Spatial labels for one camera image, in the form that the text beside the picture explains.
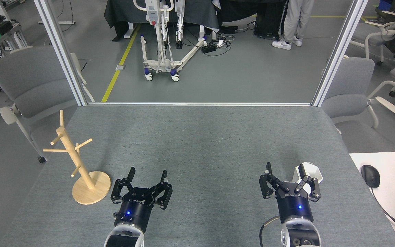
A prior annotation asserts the person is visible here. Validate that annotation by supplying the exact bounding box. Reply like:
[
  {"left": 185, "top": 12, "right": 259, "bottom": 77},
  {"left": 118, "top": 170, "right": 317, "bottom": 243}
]
[{"left": 272, "top": 0, "right": 315, "bottom": 50}]

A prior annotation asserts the black mouse cable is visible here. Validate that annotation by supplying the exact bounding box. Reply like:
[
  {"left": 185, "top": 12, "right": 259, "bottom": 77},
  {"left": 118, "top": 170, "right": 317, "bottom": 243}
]
[{"left": 371, "top": 187, "right": 395, "bottom": 238}]

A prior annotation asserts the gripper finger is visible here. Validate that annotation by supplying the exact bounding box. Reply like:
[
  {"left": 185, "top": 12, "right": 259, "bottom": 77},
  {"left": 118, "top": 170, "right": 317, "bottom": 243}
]
[
  {"left": 148, "top": 170, "right": 173, "bottom": 210},
  {"left": 111, "top": 167, "right": 136, "bottom": 205},
  {"left": 294, "top": 173, "right": 322, "bottom": 203},
  {"left": 259, "top": 162, "right": 287, "bottom": 200}
]

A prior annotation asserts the black table cloth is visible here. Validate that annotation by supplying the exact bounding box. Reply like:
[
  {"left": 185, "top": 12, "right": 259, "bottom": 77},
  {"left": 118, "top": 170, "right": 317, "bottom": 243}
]
[{"left": 104, "top": 0, "right": 220, "bottom": 42}]

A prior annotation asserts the silver frame post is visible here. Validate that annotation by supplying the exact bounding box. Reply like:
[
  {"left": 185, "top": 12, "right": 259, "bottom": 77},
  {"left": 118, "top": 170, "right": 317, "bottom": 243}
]
[
  {"left": 34, "top": 0, "right": 89, "bottom": 107},
  {"left": 311, "top": 0, "right": 369, "bottom": 107}
]

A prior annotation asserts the wooden cup rack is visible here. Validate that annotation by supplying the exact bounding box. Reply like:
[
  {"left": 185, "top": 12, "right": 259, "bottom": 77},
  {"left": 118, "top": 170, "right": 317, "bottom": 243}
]
[{"left": 43, "top": 110, "right": 111, "bottom": 205}]

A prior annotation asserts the white stand on wheels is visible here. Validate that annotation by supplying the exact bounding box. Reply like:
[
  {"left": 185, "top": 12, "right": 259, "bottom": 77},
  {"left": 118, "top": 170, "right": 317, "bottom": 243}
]
[{"left": 132, "top": 0, "right": 209, "bottom": 82}]

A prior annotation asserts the white faceted cup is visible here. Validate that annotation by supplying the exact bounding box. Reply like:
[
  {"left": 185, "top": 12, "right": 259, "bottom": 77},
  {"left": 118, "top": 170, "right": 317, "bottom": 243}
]
[{"left": 292, "top": 161, "right": 324, "bottom": 195}]

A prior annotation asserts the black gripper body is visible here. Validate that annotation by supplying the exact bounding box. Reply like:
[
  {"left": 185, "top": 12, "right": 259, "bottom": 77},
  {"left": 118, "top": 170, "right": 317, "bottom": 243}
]
[
  {"left": 275, "top": 184, "right": 314, "bottom": 224},
  {"left": 113, "top": 187, "right": 157, "bottom": 233}
]

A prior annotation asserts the black equipment case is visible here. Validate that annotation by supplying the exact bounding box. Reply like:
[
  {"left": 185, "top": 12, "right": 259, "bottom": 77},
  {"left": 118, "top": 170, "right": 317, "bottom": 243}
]
[{"left": 254, "top": 1, "right": 286, "bottom": 38}]

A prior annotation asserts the white-framed office chair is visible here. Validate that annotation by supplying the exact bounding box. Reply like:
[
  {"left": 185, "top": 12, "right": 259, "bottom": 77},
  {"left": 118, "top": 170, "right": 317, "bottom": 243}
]
[{"left": 350, "top": 3, "right": 395, "bottom": 66}]

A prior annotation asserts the black computer mouse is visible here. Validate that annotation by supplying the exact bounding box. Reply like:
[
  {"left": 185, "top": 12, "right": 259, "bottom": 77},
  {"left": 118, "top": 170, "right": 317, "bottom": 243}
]
[{"left": 361, "top": 165, "right": 380, "bottom": 188}]

